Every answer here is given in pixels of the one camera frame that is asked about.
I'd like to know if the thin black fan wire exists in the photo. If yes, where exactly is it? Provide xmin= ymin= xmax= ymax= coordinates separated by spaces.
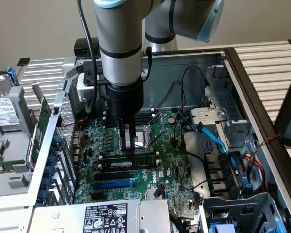
xmin=152 ymin=79 xmax=186 ymax=110

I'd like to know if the open PC case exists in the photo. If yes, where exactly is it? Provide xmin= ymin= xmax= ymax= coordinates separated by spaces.
xmin=26 ymin=47 xmax=291 ymax=233

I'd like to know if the coloured power wire bundle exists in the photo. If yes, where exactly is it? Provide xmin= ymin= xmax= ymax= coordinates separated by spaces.
xmin=241 ymin=152 xmax=269 ymax=194

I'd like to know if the silver hard disk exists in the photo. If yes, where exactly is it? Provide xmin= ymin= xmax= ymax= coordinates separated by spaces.
xmin=0 ymin=74 xmax=24 ymax=133

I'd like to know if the long black expansion slot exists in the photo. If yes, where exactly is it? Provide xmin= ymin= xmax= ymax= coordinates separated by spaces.
xmin=93 ymin=171 xmax=131 ymax=183

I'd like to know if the blue card retention clip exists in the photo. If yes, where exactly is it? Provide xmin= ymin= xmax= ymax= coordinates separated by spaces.
xmin=47 ymin=154 xmax=58 ymax=168
xmin=36 ymin=189 xmax=49 ymax=203
xmin=40 ymin=177 xmax=53 ymax=191
xmin=44 ymin=166 xmax=56 ymax=179
xmin=50 ymin=135 xmax=63 ymax=150

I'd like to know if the black fan housing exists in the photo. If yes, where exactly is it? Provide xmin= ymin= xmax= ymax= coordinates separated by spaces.
xmin=203 ymin=151 xmax=244 ymax=198

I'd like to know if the thick black wire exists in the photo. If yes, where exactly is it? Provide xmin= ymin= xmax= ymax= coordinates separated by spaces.
xmin=180 ymin=65 xmax=207 ymax=114

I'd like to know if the blue plastic disk bracket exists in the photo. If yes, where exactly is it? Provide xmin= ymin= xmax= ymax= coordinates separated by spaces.
xmin=5 ymin=66 xmax=20 ymax=87

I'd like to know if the green graphics card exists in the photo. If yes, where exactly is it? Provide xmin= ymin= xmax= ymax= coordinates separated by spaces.
xmin=26 ymin=80 xmax=53 ymax=169

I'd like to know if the CPU socket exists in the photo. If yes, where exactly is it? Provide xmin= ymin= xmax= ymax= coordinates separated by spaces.
xmin=134 ymin=127 xmax=152 ymax=152

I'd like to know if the black angled wire connector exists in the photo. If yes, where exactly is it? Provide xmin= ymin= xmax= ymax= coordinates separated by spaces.
xmin=154 ymin=183 xmax=166 ymax=199

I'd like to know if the black framed panel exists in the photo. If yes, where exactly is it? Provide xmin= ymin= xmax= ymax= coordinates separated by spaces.
xmin=273 ymin=70 xmax=291 ymax=178

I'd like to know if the long curved black wire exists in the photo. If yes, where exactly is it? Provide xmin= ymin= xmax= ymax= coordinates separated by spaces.
xmin=174 ymin=114 xmax=210 ymax=168

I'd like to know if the black box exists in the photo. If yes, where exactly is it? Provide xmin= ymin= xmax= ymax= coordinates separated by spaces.
xmin=73 ymin=38 xmax=100 ymax=56

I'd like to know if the silver power supply unit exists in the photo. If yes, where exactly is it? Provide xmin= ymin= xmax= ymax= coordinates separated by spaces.
xmin=32 ymin=199 xmax=171 ymax=233

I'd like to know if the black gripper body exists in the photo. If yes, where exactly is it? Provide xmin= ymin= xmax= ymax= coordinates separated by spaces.
xmin=105 ymin=79 xmax=144 ymax=122

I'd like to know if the small silver heatsink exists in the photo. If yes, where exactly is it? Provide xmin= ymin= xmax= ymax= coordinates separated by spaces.
xmin=145 ymin=188 xmax=166 ymax=201

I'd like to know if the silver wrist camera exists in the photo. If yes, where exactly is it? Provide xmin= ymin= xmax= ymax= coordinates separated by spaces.
xmin=77 ymin=72 xmax=95 ymax=103

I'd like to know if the grey metal disk bay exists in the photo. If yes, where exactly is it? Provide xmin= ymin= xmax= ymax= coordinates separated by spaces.
xmin=190 ymin=64 xmax=257 ymax=152

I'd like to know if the blue flat disk wire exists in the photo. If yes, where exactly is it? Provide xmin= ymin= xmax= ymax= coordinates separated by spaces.
xmin=194 ymin=122 xmax=231 ymax=157

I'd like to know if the green RAM stick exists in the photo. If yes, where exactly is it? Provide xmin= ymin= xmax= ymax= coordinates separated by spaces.
xmin=0 ymin=159 xmax=27 ymax=174
xmin=97 ymin=155 xmax=159 ymax=171

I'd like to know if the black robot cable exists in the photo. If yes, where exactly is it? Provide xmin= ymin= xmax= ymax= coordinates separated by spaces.
xmin=77 ymin=0 xmax=99 ymax=116

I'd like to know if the blue expansion slot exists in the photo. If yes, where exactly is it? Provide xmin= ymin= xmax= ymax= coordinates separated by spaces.
xmin=92 ymin=182 xmax=133 ymax=192

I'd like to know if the red black twisted wire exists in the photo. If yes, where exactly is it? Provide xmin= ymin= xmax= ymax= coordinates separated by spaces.
xmin=252 ymin=134 xmax=282 ymax=156

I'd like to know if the grey drive cage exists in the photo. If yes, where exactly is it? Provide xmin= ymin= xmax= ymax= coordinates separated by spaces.
xmin=200 ymin=191 xmax=291 ymax=233

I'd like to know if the short black wrist cable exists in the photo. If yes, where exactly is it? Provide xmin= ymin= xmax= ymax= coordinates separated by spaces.
xmin=140 ymin=46 xmax=153 ymax=81

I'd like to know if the green motherboard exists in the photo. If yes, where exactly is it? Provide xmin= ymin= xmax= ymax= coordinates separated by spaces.
xmin=74 ymin=110 xmax=197 ymax=212

